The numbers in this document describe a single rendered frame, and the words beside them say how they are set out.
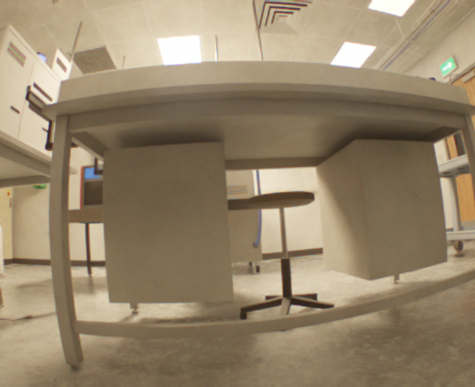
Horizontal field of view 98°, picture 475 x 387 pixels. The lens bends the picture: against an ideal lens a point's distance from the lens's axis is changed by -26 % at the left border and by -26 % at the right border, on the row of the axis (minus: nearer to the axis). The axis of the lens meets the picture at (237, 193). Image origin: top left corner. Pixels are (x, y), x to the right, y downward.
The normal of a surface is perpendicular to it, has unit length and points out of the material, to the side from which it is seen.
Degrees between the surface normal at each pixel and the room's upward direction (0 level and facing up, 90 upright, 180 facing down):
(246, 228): 90
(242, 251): 90
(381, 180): 90
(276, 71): 90
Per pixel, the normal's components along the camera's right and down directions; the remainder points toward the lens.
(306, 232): 0.07, -0.15
